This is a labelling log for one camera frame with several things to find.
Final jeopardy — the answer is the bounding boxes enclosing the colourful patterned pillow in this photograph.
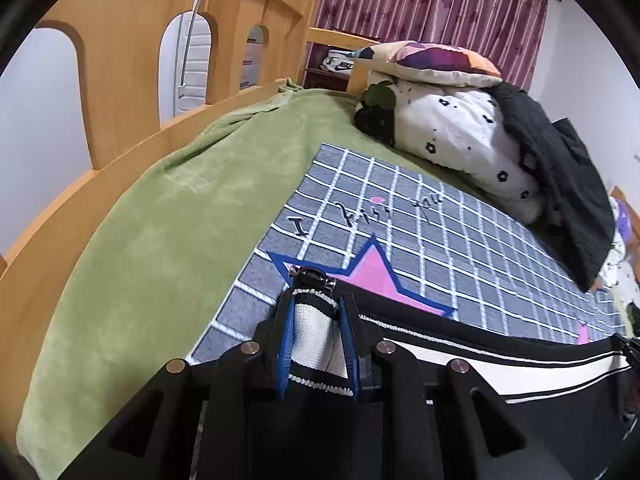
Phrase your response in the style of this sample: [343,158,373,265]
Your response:
[347,40,502,87]

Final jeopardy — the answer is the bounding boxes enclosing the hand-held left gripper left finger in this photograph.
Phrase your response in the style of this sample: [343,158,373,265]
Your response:
[60,290,301,480]

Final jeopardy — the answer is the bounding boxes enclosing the white floral quilt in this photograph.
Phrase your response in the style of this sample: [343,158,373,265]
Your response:
[354,71,546,223]

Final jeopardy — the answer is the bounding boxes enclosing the purple plush toy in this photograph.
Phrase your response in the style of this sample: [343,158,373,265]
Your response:
[614,199,635,241]

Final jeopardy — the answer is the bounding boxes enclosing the white cable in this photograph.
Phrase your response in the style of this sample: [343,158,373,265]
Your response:
[177,0,211,98]

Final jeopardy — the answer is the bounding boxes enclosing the grey checked blanket with stars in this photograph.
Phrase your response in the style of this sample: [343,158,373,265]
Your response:
[187,142,628,366]

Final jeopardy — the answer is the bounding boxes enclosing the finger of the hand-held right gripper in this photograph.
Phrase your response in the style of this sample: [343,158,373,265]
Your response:
[614,332,640,362]

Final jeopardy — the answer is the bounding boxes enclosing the green blanket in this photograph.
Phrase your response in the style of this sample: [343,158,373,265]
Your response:
[15,79,496,466]

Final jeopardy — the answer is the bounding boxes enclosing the maroon patterned curtain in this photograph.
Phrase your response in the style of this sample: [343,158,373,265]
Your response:
[295,0,550,92]

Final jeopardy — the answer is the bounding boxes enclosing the black jacket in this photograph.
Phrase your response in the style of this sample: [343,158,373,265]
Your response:
[487,81,617,291]

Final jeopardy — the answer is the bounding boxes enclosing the wooden bed frame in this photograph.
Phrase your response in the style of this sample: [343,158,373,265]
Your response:
[0,0,381,461]

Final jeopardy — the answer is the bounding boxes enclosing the white slatted appliance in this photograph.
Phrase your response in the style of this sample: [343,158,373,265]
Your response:
[172,12,213,116]

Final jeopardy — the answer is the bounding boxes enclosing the black pants with white stripe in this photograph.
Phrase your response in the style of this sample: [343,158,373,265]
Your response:
[197,265,640,480]

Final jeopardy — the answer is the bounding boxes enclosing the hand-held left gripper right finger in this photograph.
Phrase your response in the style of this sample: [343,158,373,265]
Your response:
[339,292,571,480]

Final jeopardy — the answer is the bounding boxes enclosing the white and black bag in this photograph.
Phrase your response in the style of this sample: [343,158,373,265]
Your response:
[321,49,357,77]

